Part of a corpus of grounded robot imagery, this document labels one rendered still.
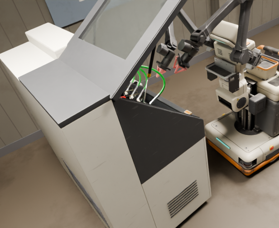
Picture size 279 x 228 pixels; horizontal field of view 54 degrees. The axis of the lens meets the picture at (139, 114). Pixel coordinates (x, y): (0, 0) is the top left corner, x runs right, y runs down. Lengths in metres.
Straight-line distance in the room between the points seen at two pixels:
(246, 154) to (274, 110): 0.44
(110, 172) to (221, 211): 1.27
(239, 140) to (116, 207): 1.40
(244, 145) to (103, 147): 1.54
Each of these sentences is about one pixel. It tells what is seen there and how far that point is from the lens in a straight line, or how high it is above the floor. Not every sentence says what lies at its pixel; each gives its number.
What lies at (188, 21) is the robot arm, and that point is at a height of 1.39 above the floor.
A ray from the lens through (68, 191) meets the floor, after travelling 3.08.
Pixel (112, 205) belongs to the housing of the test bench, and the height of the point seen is 0.81.
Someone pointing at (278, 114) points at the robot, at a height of 0.55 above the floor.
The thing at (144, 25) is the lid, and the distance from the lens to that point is 1.51.
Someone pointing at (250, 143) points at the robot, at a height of 0.28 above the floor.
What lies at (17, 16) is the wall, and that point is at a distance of 3.37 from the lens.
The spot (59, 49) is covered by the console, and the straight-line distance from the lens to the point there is 1.93.
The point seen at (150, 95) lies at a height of 0.95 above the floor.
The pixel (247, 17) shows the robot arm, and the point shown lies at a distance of 1.94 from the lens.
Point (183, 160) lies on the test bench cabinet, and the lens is 1.97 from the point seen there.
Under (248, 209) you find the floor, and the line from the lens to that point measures 2.59.
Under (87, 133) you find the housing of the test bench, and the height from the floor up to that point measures 1.37.
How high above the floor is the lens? 2.18
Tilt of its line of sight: 37 degrees down
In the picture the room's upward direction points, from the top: 16 degrees counter-clockwise
